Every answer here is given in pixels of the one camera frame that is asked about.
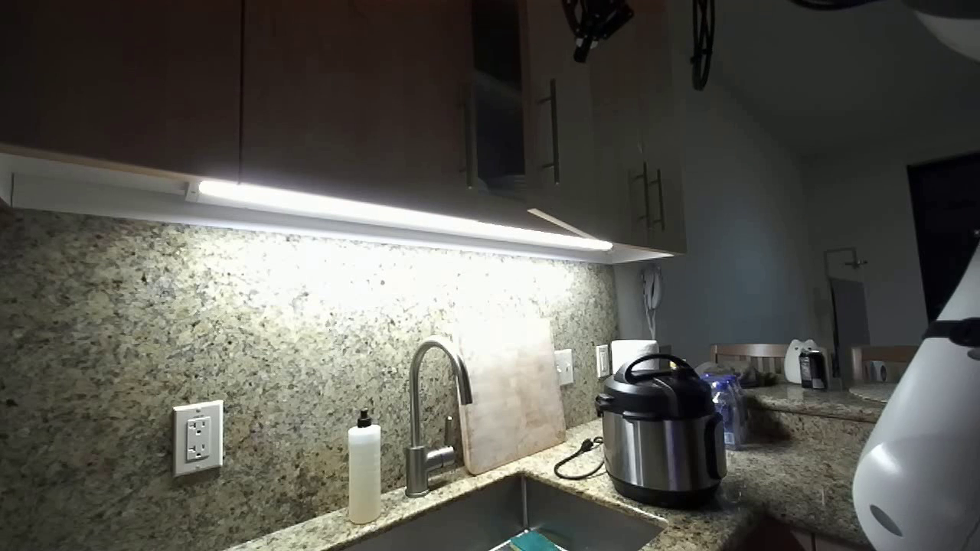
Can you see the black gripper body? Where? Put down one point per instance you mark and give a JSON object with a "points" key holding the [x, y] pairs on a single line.
{"points": [[595, 21]]}

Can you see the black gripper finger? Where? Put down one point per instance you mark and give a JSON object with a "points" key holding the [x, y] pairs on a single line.
{"points": [[583, 52]]}

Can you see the brown cabinet door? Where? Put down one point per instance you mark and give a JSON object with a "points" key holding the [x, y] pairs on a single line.
{"points": [[554, 103], [359, 95], [634, 130], [130, 81]]}

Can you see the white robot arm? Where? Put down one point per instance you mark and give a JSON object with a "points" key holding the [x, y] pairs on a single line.
{"points": [[916, 481]]}

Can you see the under-cabinet light strip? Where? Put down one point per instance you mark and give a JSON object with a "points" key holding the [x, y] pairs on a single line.
{"points": [[254, 197]]}

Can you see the wooden cutting board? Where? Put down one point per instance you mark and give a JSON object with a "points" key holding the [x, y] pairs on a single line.
{"points": [[515, 397]]}

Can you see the white coffee machine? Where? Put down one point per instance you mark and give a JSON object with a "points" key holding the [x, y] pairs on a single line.
{"points": [[806, 365]]}

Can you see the dark window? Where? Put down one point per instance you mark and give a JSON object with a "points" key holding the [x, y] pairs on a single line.
{"points": [[948, 219]]}

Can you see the steel pressure cooker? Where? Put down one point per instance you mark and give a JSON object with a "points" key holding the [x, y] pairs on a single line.
{"points": [[662, 436]]}

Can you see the white soap dispenser bottle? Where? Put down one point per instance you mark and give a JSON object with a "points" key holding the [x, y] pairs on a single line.
{"points": [[362, 470]]}

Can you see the stainless steel sink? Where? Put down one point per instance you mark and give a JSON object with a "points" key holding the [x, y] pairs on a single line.
{"points": [[485, 519]]}

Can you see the teal sponge in sink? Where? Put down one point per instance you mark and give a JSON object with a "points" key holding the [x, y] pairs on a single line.
{"points": [[531, 541]]}

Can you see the white light switch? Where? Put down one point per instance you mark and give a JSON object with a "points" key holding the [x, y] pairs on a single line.
{"points": [[563, 365]]}

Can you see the white wall outlet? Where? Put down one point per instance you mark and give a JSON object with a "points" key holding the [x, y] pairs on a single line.
{"points": [[197, 436]]}

